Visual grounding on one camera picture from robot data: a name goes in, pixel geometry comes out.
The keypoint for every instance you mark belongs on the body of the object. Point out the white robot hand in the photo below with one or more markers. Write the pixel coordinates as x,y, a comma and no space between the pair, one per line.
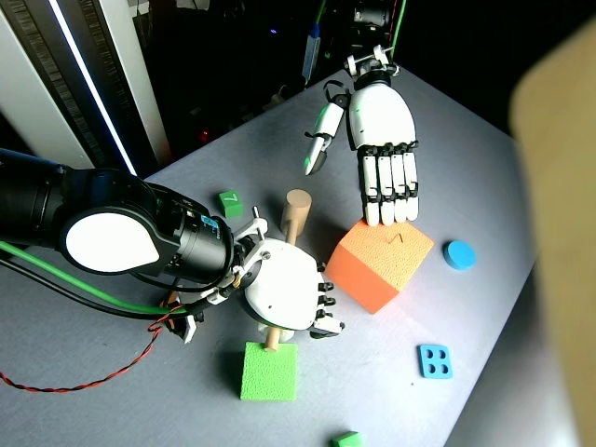
288,284
379,116

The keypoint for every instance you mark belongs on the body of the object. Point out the wooden mallet with white grip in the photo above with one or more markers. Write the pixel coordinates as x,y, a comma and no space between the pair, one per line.
295,209

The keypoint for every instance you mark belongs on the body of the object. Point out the large orange foam cube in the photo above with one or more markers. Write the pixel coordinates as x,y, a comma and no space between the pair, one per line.
372,274

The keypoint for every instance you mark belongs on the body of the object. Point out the orange hexagon block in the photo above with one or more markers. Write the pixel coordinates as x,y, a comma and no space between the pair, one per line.
173,321

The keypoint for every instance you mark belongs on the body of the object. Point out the blue round disc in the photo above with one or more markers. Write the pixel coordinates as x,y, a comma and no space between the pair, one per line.
459,254

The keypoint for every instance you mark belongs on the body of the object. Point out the small green wedge block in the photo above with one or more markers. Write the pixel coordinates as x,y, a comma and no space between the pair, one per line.
347,440

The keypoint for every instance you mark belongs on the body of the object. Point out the blue square four-hole block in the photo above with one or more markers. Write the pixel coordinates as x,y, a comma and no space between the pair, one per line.
436,361

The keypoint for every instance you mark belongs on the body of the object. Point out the green foam cube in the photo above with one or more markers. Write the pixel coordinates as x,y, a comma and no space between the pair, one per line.
270,372

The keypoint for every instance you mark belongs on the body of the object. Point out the small green number cube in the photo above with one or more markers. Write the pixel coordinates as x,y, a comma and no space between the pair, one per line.
231,205

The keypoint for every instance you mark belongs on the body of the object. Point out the blurred tan board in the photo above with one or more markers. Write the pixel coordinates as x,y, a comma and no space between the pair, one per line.
563,233

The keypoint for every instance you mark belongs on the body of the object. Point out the white column with light strip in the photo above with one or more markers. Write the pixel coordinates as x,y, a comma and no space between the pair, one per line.
130,70

